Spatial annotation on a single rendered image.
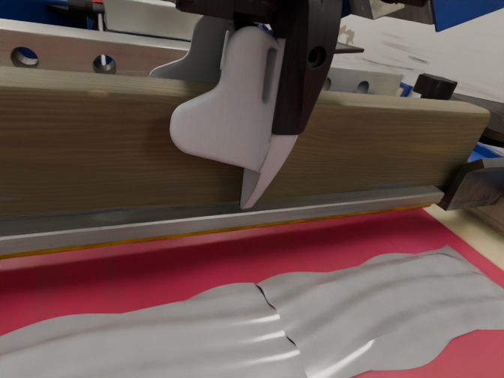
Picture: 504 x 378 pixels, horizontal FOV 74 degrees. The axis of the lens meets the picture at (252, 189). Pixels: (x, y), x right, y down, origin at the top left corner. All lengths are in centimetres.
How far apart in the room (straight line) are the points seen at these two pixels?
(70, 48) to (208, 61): 20
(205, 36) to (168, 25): 24
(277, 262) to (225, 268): 4
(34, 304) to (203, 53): 16
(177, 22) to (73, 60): 13
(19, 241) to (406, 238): 27
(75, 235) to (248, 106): 10
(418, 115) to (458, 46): 233
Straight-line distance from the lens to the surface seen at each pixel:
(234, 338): 18
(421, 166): 30
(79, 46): 39
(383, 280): 25
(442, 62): 263
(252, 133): 16
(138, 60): 39
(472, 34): 256
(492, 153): 43
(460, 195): 33
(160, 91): 17
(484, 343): 26
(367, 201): 25
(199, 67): 21
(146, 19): 44
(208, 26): 20
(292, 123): 16
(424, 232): 33
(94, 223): 18
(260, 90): 16
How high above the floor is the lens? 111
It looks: 30 degrees down
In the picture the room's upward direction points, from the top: 12 degrees clockwise
